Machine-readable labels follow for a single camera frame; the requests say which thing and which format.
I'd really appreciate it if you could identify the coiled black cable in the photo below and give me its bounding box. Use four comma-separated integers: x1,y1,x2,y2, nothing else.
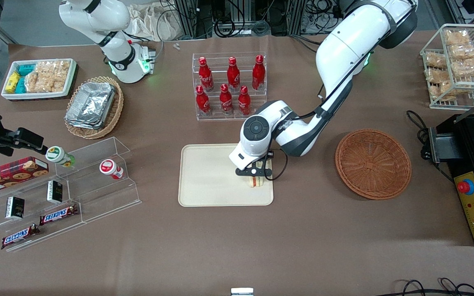
214,16,271,38

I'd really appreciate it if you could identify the beige cloth bag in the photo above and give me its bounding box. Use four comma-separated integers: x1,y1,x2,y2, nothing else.
128,3,182,42

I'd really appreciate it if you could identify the clear fried snack packet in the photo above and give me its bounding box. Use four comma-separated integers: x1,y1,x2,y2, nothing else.
451,58,474,78
430,82,455,101
444,30,471,46
448,44,474,61
424,53,448,69
424,67,451,84

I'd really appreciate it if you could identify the red plaid cookie box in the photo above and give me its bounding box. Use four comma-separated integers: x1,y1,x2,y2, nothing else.
0,156,50,196

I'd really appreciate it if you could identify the red cola bottle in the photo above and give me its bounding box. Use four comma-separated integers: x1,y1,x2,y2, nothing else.
237,86,251,116
219,84,234,115
195,86,211,116
252,55,266,91
198,57,214,92
227,57,241,92

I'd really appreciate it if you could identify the black countertop appliance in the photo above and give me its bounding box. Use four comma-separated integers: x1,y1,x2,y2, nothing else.
428,113,474,247

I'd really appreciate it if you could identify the green lid yoghurt bottle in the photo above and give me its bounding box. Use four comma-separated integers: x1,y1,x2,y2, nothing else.
45,146,75,168

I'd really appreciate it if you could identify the Snickers chocolate bar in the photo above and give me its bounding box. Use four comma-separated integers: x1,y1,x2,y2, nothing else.
1,224,40,250
39,204,79,226

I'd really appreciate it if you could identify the brown wicker basket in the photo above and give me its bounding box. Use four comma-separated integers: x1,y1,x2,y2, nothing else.
335,129,412,201

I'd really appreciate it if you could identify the small black white box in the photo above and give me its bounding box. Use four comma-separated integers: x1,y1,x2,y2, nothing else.
46,180,63,204
5,196,26,220

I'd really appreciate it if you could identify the white wire rack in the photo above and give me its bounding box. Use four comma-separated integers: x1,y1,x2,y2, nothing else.
420,23,474,110

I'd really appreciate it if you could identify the aluminium foil tray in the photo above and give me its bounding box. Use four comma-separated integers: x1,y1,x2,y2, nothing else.
65,82,116,130

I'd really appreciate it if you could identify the black arm base cable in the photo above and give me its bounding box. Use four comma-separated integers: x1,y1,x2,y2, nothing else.
289,35,320,54

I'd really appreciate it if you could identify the clear rice cracker packet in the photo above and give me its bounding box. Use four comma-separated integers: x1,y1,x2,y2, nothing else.
35,60,71,79
25,72,66,94

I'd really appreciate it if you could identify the black appliance power cable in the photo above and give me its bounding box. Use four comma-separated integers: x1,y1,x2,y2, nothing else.
406,110,455,183

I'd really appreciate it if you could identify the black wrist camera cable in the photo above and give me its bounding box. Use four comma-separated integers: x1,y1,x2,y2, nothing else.
268,51,371,181

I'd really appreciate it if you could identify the red lid yoghurt bottle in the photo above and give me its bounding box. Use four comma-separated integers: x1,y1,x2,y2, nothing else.
99,159,125,180

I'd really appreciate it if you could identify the aluminium frame post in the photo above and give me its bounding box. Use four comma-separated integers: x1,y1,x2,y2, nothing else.
174,0,200,40

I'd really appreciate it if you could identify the black floor cable bundle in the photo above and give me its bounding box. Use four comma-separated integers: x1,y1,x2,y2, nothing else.
387,278,474,296

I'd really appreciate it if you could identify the yellow snack packet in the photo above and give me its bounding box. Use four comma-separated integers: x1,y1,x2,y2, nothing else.
5,72,21,94

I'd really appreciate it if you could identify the white rectangular snack tray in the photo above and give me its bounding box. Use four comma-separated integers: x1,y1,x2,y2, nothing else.
1,58,77,101

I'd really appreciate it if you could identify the clear acrylic bottle rack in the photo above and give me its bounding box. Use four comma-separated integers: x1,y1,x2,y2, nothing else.
192,52,268,121

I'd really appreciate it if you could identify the clear acrylic step shelf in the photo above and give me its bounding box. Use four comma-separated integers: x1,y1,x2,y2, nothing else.
54,136,142,225
0,166,86,252

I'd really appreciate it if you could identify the beige plastic tray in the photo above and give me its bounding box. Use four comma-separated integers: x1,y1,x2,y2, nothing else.
178,143,274,207

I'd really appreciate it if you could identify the light wicker oval basket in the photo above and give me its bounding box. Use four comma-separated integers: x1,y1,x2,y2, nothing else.
64,76,124,140

